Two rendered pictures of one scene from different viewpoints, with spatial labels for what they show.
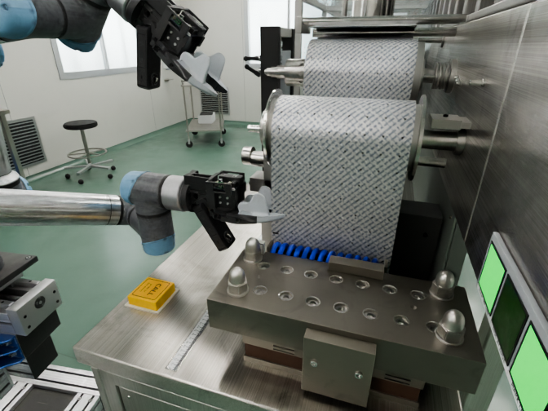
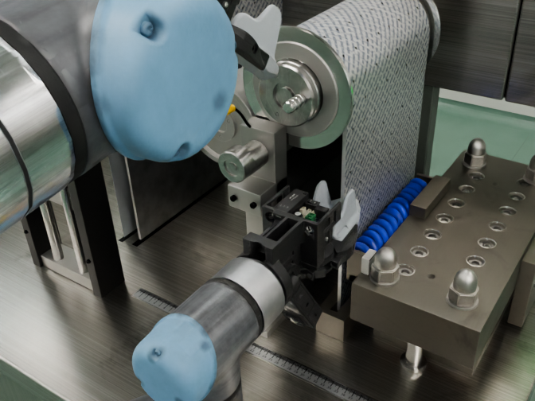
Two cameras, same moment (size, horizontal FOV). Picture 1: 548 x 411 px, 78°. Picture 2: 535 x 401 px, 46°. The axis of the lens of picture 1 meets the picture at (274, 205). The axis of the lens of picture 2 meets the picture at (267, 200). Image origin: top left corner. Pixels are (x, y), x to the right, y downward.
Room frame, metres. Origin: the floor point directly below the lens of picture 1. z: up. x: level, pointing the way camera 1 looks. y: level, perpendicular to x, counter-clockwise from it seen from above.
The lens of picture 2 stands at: (0.50, 0.66, 1.54)
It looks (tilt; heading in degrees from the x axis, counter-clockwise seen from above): 33 degrees down; 287
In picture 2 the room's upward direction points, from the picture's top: 2 degrees counter-clockwise
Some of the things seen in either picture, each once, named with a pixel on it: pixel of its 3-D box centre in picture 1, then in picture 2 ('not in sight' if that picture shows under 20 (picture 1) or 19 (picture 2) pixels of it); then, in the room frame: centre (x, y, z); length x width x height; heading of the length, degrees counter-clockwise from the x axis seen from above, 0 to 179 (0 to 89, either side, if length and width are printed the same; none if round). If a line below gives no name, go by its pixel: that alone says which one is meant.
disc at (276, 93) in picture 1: (276, 128); (295, 89); (0.67, 0.00, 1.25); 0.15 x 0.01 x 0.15; 162
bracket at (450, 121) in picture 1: (448, 120); not in sight; (0.57, -0.29, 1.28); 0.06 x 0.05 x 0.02; 72
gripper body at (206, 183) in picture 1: (214, 195); (288, 248); (0.64, 0.12, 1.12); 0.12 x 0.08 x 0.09; 72
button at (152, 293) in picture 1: (152, 293); not in sight; (0.58, 0.26, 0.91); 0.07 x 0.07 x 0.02; 72
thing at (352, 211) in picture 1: (331, 214); (383, 161); (0.57, -0.11, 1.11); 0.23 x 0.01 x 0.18; 72
